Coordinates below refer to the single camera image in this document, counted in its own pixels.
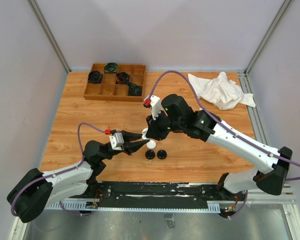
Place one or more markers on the dark rolled fabric middle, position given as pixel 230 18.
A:
pixel 122 78

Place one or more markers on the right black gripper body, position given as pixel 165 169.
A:
pixel 161 126

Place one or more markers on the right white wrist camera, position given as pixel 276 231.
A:
pixel 155 104

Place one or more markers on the dark rolled fabric far left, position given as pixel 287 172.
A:
pixel 95 77

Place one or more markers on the white slotted cable duct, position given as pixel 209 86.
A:
pixel 142 204

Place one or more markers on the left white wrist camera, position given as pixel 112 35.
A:
pixel 115 138

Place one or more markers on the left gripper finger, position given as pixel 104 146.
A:
pixel 131 136
pixel 132 147

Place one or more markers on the white crumpled cloth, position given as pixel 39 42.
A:
pixel 222 92

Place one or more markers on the white round case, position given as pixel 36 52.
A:
pixel 151 145
pixel 144 132

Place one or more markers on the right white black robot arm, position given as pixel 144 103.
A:
pixel 269 172

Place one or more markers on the dark rolled fabric bottom right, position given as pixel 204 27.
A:
pixel 134 89

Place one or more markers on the black earbud charging case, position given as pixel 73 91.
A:
pixel 162 154

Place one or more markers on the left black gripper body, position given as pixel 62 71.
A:
pixel 124 146

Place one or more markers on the wooden compartment tray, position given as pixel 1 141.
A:
pixel 108 90

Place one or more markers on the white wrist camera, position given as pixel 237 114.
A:
pixel 155 104
pixel 115 138

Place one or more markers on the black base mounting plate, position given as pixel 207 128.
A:
pixel 99 191

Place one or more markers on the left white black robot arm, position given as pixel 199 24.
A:
pixel 38 190

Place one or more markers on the dark rolled fabric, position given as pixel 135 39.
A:
pixel 111 68
pixel 122 78
pixel 134 89
pixel 95 77

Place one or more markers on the dark rolled fabric top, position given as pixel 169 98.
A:
pixel 111 68

